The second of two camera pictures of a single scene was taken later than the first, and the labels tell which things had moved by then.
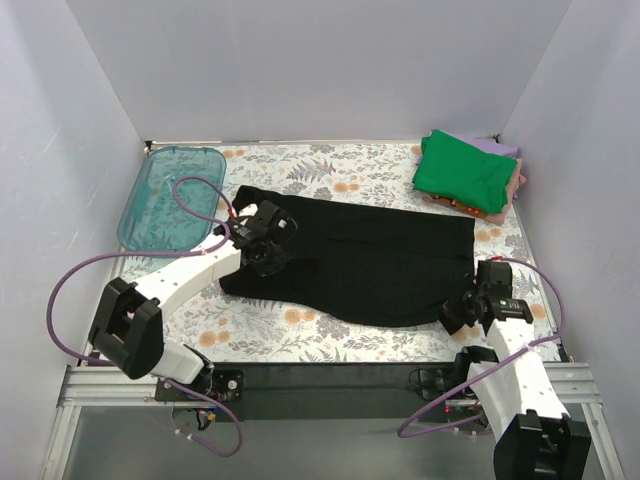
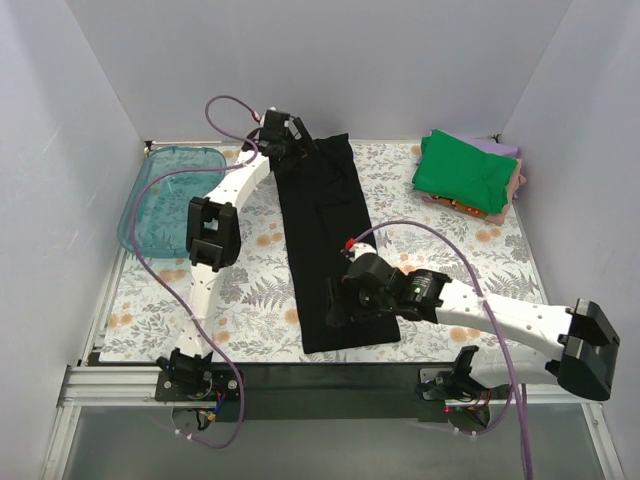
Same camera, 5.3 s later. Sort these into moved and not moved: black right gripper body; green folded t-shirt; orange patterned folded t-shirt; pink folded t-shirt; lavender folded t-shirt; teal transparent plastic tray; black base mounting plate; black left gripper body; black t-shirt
Moved: black left gripper body; black right gripper body; black t-shirt
Not moved: teal transparent plastic tray; black base mounting plate; orange patterned folded t-shirt; green folded t-shirt; pink folded t-shirt; lavender folded t-shirt
